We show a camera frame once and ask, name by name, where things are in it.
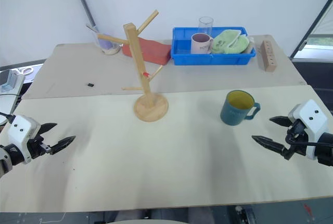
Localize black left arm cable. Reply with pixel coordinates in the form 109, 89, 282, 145
0, 111, 15, 124

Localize white scissors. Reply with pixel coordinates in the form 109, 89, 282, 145
15, 66, 34, 76

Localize clear measuring cup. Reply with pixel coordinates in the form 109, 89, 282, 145
86, 23, 122, 56

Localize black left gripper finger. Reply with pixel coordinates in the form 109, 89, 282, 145
49, 135, 76, 156
39, 122, 58, 136

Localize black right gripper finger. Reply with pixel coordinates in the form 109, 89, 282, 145
269, 116, 296, 130
251, 135, 288, 158

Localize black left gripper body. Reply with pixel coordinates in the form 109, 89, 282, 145
26, 134, 53, 160

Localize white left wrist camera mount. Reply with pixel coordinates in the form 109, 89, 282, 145
7, 115, 42, 165

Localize green cloth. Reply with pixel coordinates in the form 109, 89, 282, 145
210, 29, 251, 55

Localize red brick block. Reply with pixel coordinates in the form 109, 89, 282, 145
121, 37, 172, 66

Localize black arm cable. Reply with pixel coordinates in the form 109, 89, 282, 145
285, 126, 333, 148
0, 111, 15, 124

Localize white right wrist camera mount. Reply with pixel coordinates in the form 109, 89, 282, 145
287, 99, 329, 160

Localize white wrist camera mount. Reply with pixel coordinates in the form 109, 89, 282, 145
287, 99, 329, 160
7, 115, 42, 165

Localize wooden mug tree stand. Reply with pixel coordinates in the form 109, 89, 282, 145
97, 9, 169, 122

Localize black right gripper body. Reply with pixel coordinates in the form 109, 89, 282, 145
284, 119, 309, 160

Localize pink and white mug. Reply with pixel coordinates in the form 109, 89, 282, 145
191, 33, 214, 55

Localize blue mug with yellow inside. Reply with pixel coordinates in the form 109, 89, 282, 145
220, 90, 261, 127

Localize clear drinking glass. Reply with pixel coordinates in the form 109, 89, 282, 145
198, 16, 214, 36

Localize wooden block with holes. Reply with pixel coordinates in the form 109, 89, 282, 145
257, 40, 277, 72

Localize blue plastic bin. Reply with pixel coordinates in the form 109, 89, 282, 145
171, 27, 257, 66

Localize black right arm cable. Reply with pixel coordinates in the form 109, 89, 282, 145
285, 126, 333, 148

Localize grey metal bracket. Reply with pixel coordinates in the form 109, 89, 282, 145
0, 68, 26, 93

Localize grey metal pole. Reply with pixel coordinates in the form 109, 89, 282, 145
69, 0, 97, 32

